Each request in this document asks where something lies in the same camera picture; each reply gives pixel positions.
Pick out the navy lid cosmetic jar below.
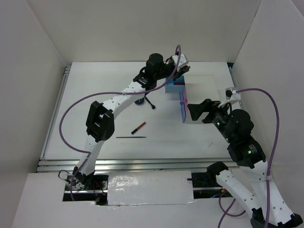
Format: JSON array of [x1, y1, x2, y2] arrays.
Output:
[[134, 98, 145, 106]]

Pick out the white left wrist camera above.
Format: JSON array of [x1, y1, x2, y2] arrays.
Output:
[[171, 54, 189, 69]]

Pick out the pink drawer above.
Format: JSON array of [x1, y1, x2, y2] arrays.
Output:
[[183, 88, 188, 114]]

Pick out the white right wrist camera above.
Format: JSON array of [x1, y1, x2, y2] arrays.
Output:
[[218, 87, 241, 108]]

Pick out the white drawer organizer box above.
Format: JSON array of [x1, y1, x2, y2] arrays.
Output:
[[184, 75, 219, 124]]

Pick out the white foil-taped cover panel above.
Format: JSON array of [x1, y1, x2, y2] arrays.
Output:
[[107, 171, 195, 206]]

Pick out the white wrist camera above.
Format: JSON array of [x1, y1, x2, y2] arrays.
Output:
[[218, 87, 241, 108], [171, 54, 189, 69]]

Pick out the black angled makeup brush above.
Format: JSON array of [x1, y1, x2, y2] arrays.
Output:
[[144, 95, 156, 110]]

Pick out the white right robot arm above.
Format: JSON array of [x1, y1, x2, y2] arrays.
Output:
[[188, 99, 303, 228]]

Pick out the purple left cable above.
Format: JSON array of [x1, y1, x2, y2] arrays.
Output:
[[58, 44, 182, 202]]

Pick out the purple drawer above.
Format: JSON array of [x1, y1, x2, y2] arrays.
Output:
[[179, 93, 187, 123]]

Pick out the blue drawer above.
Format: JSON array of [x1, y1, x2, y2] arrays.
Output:
[[164, 76, 185, 94]]

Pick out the aluminium frame rail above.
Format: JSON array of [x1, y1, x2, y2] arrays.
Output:
[[37, 158, 238, 172]]

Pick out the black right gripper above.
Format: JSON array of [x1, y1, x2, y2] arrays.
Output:
[[187, 97, 234, 142]]

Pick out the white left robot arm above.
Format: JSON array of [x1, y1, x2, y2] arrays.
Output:
[[73, 53, 190, 190]]

